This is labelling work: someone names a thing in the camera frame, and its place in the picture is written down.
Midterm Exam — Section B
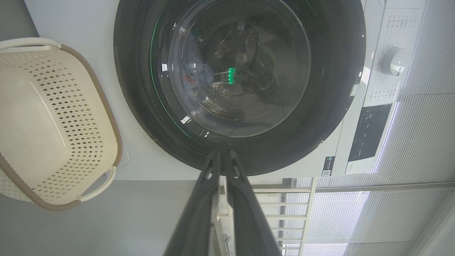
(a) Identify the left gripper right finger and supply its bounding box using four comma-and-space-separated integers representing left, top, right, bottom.
225, 150, 283, 256

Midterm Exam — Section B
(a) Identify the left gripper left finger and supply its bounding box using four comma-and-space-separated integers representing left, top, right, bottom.
164, 150, 221, 256

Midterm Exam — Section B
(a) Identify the blue bear-print garment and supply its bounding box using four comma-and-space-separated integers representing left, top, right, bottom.
180, 53, 215, 103

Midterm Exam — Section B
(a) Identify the black round glass washer door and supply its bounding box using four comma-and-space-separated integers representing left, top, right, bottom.
113, 0, 366, 177

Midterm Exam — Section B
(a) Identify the cream perforated laundry basket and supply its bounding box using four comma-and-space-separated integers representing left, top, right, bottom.
0, 37, 123, 211

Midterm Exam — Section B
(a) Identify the white front-load washing machine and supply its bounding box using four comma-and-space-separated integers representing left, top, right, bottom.
23, 0, 430, 182

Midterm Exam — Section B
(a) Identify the white metal rack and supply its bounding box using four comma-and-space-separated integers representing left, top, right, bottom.
213, 177, 319, 256

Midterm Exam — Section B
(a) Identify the small QR code sticker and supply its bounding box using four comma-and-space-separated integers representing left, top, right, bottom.
322, 156, 336, 177

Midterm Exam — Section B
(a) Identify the black washer display panel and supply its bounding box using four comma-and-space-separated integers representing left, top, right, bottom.
348, 103, 392, 162

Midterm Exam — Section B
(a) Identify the silver washer control knob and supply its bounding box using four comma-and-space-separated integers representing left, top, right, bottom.
380, 47, 406, 76

